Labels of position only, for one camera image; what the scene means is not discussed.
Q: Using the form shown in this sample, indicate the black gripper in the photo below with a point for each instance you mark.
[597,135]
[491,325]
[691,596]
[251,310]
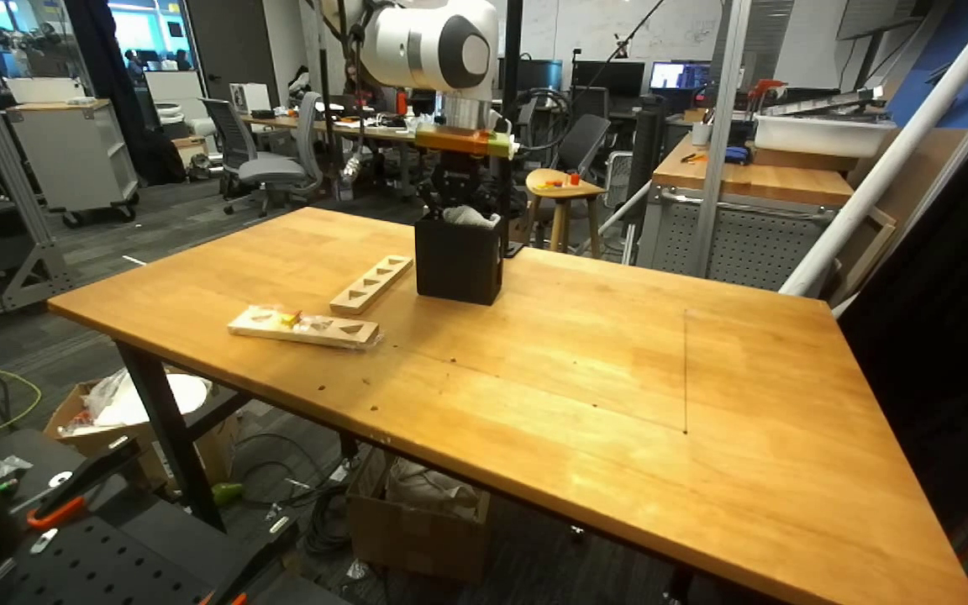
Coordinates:
[466,170]

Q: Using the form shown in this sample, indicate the black perforated basket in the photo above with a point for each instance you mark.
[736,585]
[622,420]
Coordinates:
[457,263]

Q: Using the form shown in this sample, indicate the round wooden stool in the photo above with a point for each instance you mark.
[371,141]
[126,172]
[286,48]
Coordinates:
[564,194]

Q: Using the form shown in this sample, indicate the red toy block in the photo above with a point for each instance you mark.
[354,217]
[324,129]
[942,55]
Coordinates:
[576,175]

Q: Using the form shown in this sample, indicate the wooden slotted board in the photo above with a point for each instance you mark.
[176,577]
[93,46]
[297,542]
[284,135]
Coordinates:
[371,282]

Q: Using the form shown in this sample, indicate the black vertical pole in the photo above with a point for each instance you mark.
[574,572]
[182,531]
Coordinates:
[513,70]

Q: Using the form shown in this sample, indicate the grey office chair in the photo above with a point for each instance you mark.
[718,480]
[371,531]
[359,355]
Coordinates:
[266,166]

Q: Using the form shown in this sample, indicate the wooden triangle puzzle board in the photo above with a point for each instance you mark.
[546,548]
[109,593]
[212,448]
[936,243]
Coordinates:
[305,328]

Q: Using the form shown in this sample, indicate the yellow red triangle piece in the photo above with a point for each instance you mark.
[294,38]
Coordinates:
[286,322]

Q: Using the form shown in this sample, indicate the lit computer monitor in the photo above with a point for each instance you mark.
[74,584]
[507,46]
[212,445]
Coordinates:
[670,76]

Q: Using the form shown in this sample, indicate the wooden top workbench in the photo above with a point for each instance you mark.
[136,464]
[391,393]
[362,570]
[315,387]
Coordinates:
[753,186]

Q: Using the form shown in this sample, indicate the brown cardboard box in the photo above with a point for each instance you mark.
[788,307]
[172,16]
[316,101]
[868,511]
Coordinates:
[417,527]

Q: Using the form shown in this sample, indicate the white storage bin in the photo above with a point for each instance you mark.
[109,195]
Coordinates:
[821,135]

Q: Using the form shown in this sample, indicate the white wheeled cabinet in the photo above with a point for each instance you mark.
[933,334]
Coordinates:
[74,156]

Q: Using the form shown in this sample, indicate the cardboard box with white bag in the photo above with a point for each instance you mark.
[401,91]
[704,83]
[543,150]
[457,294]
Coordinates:
[117,408]

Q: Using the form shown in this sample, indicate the white diagonal pole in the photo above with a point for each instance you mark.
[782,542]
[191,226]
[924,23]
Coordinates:
[900,156]

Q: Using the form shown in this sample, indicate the grey metal shelf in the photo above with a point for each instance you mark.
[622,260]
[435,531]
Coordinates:
[0,223]

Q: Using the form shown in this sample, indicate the black perforated panel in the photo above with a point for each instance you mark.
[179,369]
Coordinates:
[126,559]

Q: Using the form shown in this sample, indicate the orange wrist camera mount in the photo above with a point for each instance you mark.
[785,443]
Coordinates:
[461,141]

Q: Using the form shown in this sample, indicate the grey metal post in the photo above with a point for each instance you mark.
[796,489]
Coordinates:
[721,135]

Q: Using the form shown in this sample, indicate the black table frame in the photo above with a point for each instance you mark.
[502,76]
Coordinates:
[170,438]

